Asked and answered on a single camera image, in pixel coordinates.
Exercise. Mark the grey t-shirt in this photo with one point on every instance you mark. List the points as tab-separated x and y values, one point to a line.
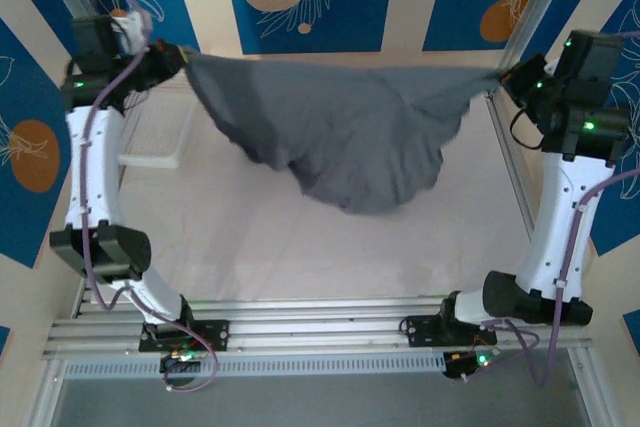
340	137

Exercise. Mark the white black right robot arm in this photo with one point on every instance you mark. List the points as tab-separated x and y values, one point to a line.
555	227

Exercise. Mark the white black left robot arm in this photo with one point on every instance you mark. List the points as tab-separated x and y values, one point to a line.
95	167

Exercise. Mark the white perforated plastic basket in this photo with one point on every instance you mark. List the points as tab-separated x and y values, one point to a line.
150	132

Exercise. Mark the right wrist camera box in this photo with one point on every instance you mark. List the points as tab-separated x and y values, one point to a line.
553	65

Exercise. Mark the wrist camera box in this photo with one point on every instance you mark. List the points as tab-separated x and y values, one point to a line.
129	32
553	65

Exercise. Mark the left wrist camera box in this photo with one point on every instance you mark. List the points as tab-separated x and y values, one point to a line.
129	32

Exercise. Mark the aluminium table side rail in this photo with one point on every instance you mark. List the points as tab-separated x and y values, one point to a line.
82	303
521	197

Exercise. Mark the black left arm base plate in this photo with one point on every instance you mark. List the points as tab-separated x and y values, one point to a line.
215	334

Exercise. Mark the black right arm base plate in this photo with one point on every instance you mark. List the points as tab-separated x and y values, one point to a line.
420	329

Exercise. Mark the aluminium frame cross rails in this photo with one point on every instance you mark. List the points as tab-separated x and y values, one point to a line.
310	327

